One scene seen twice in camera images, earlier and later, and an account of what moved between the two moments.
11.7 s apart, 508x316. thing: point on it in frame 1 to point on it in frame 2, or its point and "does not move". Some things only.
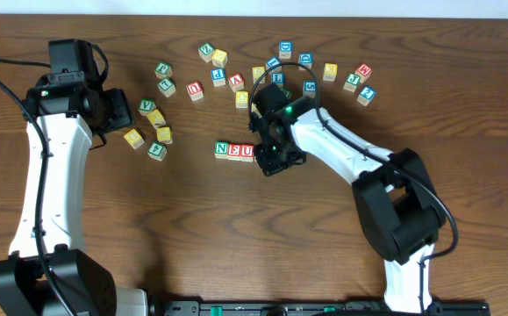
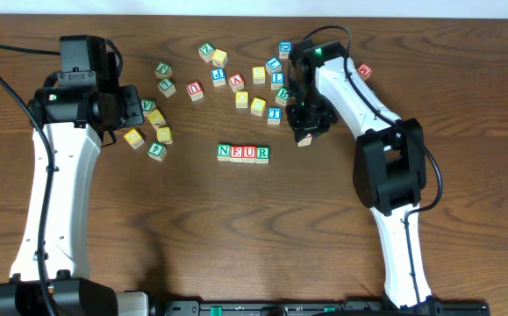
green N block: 221,149 does not move
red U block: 246,153 does not move
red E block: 233,152 does not move
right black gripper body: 274,160 to 308,121
